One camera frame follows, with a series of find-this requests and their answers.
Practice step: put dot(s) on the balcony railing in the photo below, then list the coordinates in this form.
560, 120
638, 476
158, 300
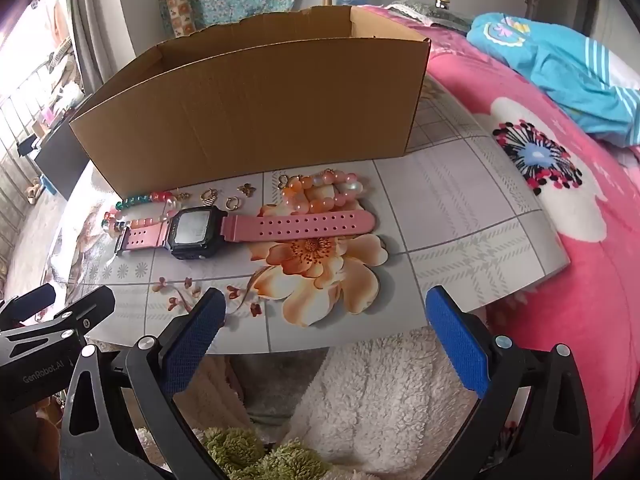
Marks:
15, 125

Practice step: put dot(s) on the dark cabinet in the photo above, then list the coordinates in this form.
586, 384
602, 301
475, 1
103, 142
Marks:
55, 160

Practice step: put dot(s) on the white fluffy blanket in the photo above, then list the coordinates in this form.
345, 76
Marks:
390, 410

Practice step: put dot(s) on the green fluffy cloth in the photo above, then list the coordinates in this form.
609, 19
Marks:
235, 447

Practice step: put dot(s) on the small gold charm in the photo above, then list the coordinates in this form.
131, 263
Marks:
182, 195

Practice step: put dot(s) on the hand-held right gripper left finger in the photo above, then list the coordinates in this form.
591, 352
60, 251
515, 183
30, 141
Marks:
195, 340

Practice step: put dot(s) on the gold drop earring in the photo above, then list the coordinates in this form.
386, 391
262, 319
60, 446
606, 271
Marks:
209, 196

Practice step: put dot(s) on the blue garment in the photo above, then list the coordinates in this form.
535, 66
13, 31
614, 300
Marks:
550, 60

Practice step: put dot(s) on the grey curtain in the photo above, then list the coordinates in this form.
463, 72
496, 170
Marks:
87, 35

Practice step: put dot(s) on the gold butterfly charm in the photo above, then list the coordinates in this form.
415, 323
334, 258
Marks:
246, 189

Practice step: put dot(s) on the black and pink wristwatch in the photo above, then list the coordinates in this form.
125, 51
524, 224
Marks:
300, 225

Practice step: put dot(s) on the small mushroom figure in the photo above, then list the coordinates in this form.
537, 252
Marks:
441, 0

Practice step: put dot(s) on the pink floral blanket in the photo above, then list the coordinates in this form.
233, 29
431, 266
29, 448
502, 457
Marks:
575, 310

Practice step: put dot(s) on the gold hoop earring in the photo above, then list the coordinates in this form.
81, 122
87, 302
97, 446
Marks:
283, 180
233, 204

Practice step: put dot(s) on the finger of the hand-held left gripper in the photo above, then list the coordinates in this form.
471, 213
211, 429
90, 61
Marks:
85, 307
27, 301

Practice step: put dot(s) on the orange patterned roll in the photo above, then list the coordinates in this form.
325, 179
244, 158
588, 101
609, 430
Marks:
181, 12

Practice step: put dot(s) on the grey lace pillow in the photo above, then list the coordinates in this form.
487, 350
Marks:
440, 17

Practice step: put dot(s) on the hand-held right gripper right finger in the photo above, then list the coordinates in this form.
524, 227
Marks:
460, 340

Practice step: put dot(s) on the brown cardboard box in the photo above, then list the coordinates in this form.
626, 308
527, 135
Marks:
250, 110

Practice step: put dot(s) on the beige sandals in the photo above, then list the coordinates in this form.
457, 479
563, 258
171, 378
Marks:
34, 193

